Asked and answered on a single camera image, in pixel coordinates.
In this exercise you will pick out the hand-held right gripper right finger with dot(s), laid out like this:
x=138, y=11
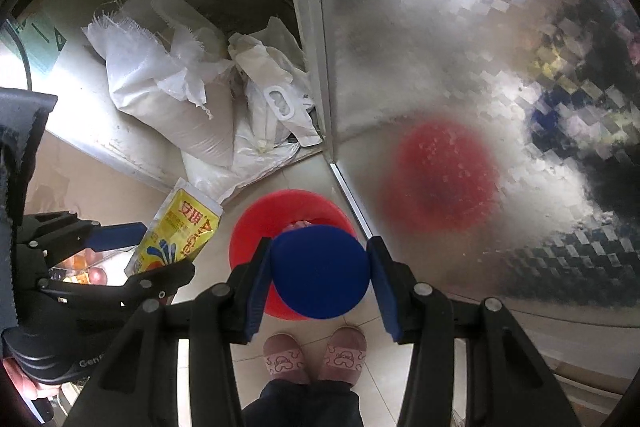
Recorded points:
x=382, y=292

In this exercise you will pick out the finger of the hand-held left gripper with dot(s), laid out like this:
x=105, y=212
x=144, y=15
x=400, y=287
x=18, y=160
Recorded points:
x=120, y=234
x=150, y=284

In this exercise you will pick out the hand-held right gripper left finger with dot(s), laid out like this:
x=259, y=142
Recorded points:
x=257, y=292

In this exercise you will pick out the yellow snack packet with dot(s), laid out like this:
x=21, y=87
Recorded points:
x=185, y=227

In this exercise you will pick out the blue round lid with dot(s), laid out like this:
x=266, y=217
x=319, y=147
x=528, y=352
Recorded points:
x=320, y=272

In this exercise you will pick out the pink wrapper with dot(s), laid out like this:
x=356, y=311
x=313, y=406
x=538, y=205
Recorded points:
x=300, y=224

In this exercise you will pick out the red plastic bin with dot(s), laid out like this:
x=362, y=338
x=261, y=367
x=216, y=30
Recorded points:
x=280, y=212

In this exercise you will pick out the person's left hand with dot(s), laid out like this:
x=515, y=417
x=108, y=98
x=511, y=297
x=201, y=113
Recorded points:
x=15, y=384

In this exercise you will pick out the pink slipper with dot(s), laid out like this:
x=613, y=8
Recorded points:
x=282, y=359
x=345, y=354

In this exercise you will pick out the person's dark trousers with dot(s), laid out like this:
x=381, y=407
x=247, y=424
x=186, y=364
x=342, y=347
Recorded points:
x=300, y=404

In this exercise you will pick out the white flat sack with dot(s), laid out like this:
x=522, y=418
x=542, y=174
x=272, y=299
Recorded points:
x=240, y=169

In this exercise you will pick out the white woven sack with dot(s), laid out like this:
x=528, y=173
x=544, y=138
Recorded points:
x=160, y=97

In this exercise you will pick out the green cardboard box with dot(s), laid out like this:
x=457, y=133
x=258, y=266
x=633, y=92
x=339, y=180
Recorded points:
x=45, y=42

